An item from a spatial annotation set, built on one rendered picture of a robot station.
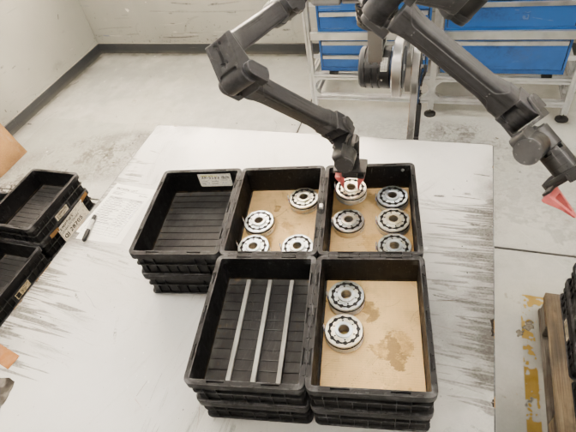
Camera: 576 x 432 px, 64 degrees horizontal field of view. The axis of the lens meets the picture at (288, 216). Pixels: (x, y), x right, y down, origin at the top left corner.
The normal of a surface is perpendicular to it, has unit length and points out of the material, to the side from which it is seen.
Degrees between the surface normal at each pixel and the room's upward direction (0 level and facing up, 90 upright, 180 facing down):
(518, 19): 90
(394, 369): 0
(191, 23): 90
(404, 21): 87
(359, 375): 0
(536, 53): 90
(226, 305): 0
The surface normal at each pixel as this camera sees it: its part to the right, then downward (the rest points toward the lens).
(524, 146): -0.66, 0.37
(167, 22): -0.28, 0.72
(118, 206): -0.15, -0.69
